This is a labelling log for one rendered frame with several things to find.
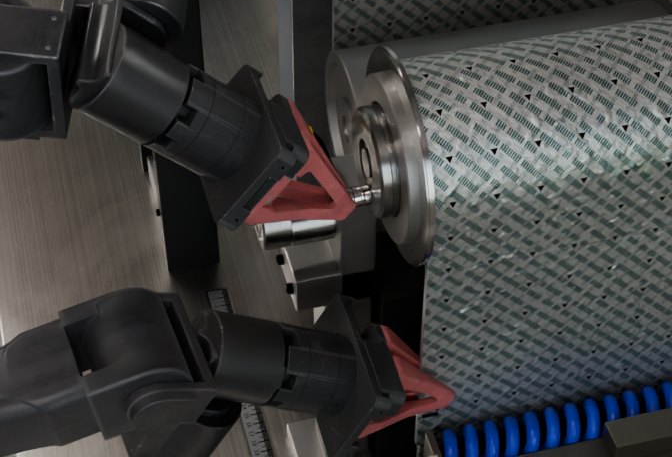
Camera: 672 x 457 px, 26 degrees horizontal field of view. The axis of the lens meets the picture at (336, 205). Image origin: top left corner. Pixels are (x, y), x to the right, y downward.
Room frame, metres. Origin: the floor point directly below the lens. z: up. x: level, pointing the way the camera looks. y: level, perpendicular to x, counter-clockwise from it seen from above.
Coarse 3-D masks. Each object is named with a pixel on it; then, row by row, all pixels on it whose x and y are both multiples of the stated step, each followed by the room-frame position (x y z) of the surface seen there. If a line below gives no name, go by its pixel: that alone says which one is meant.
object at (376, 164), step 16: (368, 112) 0.72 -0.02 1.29; (352, 128) 0.74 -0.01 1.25; (368, 128) 0.70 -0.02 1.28; (384, 128) 0.70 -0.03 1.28; (352, 144) 0.74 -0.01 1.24; (368, 144) 0.70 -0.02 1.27; (384, 144) 0.69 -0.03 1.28; (368, 160) 0.70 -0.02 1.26; (384, 160) 0.68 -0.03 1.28; (368, 176) 0.70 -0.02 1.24; (384, 176) 0.68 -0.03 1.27; (384, 192) 0.67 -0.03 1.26; (400, 192) 0.68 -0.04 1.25; (368, 208) 0.70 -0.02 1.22; (384, 208) 0.68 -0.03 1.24
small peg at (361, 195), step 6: (354, 186) 0.70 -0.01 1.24; (360, 186) 0.70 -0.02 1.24; (366, 186) 0.70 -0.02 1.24; (348, 192) 0.69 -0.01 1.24; (354, 192) 0.69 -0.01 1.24; (360, 192) 0.70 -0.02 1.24; (366, 192) 0.70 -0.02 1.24; (330, 198) 0.69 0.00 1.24; (354, 198) 0.69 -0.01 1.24; (360, 198) 0.69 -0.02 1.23; (366, 198) 0.69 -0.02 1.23; (360, 204) 0.69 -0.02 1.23; (366, 204) 0.69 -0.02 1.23
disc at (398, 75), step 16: (384, 48) 0.75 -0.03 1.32; (368, 64) 0.78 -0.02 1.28; (384, 64) 0.74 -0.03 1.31; (400, 64) 0.72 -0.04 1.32; (400, 80) 0.71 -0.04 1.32; (400, 96) 0.71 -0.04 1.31; (416, 112) 0.68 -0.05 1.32; (416, 128) 0.68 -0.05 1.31; (416, 144) 0.67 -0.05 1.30; (416, 160) 0.67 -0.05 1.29; (432, 176) 0.66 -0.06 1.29; (432, 192) 0.65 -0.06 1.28; (432, 208) 0.65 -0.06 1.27; (432, 224) 0.64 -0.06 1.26; (416, 240) 0.66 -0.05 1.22; (432, 240) 0.64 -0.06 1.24; (416, 256) 0.66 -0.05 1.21
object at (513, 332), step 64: (576, 256) 0.68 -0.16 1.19; (640, 256) 0.69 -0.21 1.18; (448, 320) 0.66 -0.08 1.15; (512, 320) 0.67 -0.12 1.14; (576, 320) 0.68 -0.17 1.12; (640, 320) 0.70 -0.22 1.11; (448, 384) 0.66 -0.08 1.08; (512, 384) 0.67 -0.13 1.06; (576, 384) 0.69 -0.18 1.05; (640, 384) 0.70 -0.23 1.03
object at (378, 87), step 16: (368, 80) 0.75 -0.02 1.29; (384, 80) 0.73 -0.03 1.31; (368, 96) 0.75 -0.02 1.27; (384, 96) 0.72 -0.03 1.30; (384, 112) 0.71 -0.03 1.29; (400, 112) 0.70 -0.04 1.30; (400, 128) 0.69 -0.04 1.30; (400, 144) 0.68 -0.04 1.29; (400, 160) 0.68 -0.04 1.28; (400, 176) 0.68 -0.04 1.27; (416, 176) 0.67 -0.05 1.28; (416, 192) 0.66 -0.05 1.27; (400, 208) 0.68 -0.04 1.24; (416, 208) 0.66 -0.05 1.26; (384, 224) 0.71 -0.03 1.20; (400, 224) 0.67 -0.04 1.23; (416, 224) 0.66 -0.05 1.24; (400, 240) 0.67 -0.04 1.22
